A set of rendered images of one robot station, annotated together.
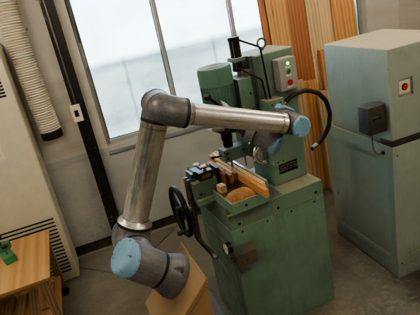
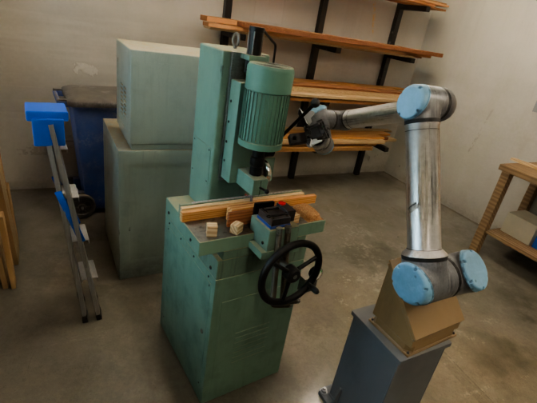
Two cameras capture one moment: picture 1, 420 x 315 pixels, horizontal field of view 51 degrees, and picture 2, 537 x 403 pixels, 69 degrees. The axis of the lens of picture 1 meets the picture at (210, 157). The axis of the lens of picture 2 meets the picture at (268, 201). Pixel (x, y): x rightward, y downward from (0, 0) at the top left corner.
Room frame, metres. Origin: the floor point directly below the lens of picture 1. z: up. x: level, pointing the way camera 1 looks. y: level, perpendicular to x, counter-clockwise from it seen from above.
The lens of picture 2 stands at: (2.56, 1.36, 1.66)
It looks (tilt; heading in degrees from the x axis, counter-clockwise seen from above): 25 degrees down; 253
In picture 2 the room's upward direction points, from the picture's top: 10 degrees clockwise
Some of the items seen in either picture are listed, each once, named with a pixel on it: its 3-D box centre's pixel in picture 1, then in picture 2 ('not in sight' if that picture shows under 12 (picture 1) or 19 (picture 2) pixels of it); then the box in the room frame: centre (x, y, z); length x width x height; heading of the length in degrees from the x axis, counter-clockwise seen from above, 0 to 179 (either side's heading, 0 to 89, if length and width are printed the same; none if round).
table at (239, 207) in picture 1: (217, 186); (260, 229); (2.17, -0.01, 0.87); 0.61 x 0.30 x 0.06; 20
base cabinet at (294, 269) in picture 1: (267, 250); (223, 295); (2.24, -0.22, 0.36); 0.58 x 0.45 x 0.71; 110
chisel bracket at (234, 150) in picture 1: (233, 153); (252, 182); (2.20, -0.13, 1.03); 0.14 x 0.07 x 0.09; 110
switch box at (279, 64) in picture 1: (285, 73); not in sight; (2.18, -0.46, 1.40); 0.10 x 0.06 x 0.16; 110
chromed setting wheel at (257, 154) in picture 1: (262, 154); (262, 172); (2.13, -0.27, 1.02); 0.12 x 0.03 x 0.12; 110
